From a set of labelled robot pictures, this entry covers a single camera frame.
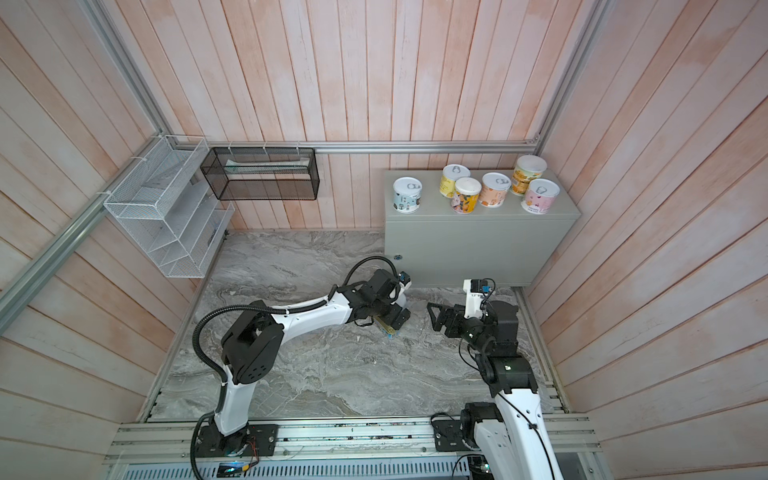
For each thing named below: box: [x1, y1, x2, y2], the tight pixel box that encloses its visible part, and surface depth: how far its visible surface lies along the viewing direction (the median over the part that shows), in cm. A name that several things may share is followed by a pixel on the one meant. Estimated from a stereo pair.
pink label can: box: [520, 178, 561, 215], surface depth 76 cm
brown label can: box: [478, 172, 512, 209], surface depth 78 cm
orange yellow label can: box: [510, 155, 548, 197], surface depth 79 cm
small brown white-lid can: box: [451, 177, 482, 214], surface depth 75 cm
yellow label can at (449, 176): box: [439, 164, 471, 199], surface depth 81 cm
